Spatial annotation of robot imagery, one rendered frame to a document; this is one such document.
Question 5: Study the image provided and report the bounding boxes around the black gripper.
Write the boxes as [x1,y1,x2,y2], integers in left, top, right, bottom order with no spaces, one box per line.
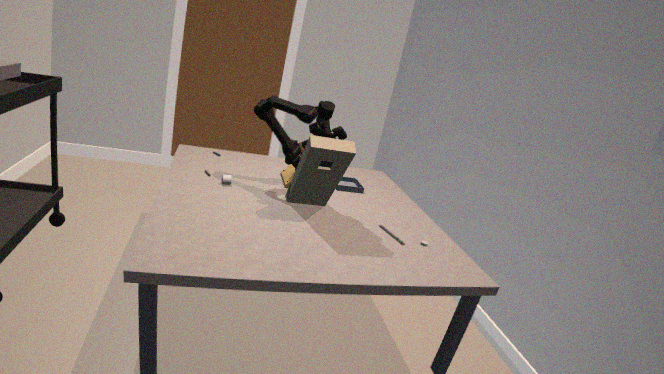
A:
[302,123,347,149]

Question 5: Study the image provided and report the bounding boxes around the beige flat panel with round hole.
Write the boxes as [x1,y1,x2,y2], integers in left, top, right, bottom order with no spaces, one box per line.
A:
[285,135,356,206]

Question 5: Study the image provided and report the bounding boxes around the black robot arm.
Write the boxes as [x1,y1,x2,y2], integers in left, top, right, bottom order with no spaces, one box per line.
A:
[254,95,335,170]

